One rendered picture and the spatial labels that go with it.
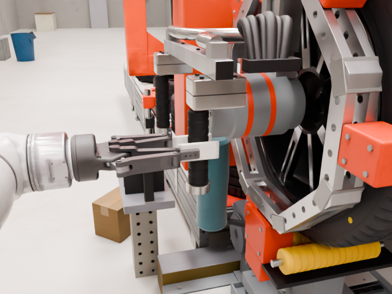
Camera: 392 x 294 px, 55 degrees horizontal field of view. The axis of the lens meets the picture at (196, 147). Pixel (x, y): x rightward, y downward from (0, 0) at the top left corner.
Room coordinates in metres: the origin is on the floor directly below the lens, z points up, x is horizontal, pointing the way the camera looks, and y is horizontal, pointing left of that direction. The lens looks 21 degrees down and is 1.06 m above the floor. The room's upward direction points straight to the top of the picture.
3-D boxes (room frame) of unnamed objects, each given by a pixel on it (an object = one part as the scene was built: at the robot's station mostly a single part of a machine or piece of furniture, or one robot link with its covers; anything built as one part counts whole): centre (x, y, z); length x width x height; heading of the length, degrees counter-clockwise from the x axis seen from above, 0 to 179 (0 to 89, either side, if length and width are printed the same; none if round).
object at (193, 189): (0.60, 0.00, 0.83); 0.04 x 0.04 x 0.16
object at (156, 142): (0.60, 0.09, 0.83); 0.11 x 0.01 x 0.04; 116
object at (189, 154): (0.55, 0.02, 0.83); 0.05 x 0.03 x 0.01; 105
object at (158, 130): (0.93, 0.09, 0.83); 0.04 x 0.04 x 0.16
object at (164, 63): (0.94, 0.06, 0.93); 0.09 x 0.05 x 0.05; 105
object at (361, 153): (0.52, -0.27, 0.85); 0.09 x 0.08 x 0.07; 15
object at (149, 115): (2.40, 0.31, 0.30); 0.09 x 0.05 x 0.50; 15
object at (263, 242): (0.84, -0.22, 0.48); 0.16 x 0.12 x 0.17; 105
